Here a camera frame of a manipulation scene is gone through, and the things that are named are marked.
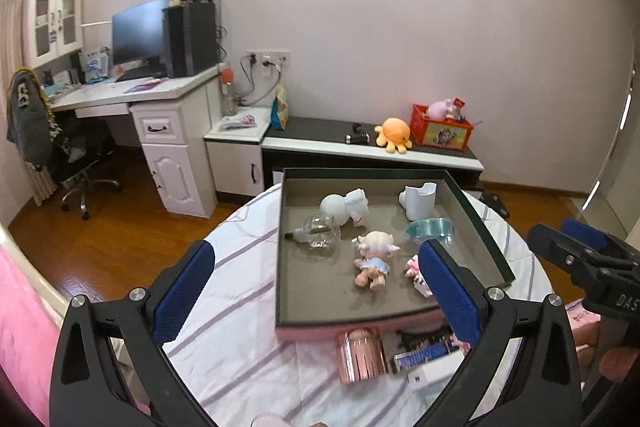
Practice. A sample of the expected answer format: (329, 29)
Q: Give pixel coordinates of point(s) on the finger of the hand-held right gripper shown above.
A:
(580, 229)
(555, 247)

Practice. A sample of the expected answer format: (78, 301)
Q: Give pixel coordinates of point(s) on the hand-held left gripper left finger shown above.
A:
(182, 289)

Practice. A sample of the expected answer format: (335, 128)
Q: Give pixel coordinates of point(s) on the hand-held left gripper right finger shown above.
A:
(450, 292)

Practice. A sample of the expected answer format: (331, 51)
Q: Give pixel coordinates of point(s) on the small pink doll figure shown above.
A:
(415, 269)

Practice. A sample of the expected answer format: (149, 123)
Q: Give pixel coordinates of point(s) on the teal clear plastic dish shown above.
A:
(430, 227)

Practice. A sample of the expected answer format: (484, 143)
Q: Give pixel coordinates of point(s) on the pig doll blue dress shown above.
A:
(372, 257)

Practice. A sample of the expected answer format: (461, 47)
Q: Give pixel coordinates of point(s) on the white plug charger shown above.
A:
(417, 378)

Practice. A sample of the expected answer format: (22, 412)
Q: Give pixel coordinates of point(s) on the white plastic holder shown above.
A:
(417, 202)

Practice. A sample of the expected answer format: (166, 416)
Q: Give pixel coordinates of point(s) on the rose gold cup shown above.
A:
(362, 357)

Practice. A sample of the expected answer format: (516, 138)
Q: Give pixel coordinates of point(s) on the clear glass bottle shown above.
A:
(320, 232)

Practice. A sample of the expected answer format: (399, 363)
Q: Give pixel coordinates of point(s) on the white round night light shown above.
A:
(335, 206)

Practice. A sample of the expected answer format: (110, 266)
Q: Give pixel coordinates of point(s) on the person's right hand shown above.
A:
(617, 362)

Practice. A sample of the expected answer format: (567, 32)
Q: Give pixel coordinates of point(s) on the white nightstand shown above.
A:
(232, 167)

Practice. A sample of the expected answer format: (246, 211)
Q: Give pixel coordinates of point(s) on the red toy box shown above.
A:
(440, 134)

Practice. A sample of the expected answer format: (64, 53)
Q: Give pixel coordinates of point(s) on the pink blanket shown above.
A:
(25, 347)

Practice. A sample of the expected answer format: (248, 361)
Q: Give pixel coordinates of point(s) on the orange octopus plush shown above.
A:
(392, 132)

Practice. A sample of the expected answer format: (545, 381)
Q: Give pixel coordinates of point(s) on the black office chair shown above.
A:
(80, 147)

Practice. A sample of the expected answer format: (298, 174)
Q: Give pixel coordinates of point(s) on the pink plush toy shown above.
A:
(439, 108)

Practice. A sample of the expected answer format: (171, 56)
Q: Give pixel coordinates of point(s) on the small black object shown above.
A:
(357, 136)

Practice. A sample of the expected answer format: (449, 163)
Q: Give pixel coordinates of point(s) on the red cap water bottle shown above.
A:
(228, 94)

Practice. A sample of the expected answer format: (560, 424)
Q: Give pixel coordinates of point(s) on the white desk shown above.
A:
(170, 89)

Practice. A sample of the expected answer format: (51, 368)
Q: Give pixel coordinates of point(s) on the blue yellow snack bag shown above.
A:
(280, 112)

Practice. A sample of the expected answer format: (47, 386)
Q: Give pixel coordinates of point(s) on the pink paper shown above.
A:
(145, 85)

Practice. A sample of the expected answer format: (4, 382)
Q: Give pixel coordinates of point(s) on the black keyboard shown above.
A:
(137, 74)

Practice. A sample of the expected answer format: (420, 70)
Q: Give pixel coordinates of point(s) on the grey jacket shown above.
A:
(27, 117)

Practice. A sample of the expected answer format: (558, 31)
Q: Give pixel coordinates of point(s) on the blue white box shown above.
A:
(96, 66)

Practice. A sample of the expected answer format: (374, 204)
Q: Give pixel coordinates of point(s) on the black computer tower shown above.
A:
(192, 37)

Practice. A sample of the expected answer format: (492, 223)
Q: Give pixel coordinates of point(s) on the black computer monitor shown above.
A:
(140, 32)

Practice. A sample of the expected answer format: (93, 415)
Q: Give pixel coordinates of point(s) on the white hutch cabinet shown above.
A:
(50, 22)

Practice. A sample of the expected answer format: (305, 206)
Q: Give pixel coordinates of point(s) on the white bed frame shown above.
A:
(40, 287)

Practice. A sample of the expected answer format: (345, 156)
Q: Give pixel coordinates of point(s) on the wall outlet strip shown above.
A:
(267, 58)

